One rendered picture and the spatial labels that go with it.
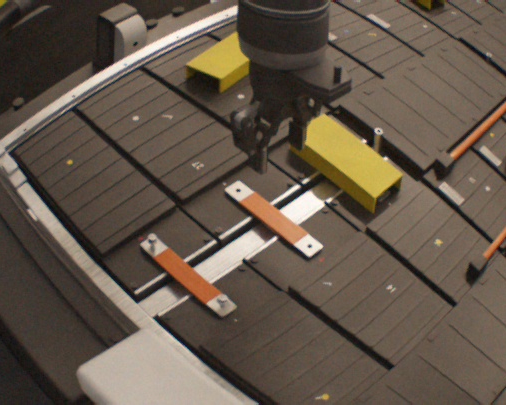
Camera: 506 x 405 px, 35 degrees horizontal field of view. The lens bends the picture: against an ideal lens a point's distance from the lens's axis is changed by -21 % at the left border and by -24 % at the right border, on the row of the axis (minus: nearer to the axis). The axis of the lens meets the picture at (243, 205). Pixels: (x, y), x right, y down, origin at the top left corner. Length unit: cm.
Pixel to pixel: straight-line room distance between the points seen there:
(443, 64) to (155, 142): 56
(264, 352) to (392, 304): 18
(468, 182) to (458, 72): 30
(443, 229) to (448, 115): 26
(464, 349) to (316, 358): 22
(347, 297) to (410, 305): 9
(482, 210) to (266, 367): 43
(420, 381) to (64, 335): 45
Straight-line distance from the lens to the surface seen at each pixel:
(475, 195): 136
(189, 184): 130
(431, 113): 147
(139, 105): 143
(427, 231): 128
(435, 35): 171
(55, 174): 134
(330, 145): 134
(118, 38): 166
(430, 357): 113
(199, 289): 119
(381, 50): 160
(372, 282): 120
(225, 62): 146
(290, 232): 125
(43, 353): 101
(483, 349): 115
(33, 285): 107
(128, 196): 129
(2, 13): 107
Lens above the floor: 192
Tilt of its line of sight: 46 degrees down
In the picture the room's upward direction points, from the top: 2 degrees clockwise
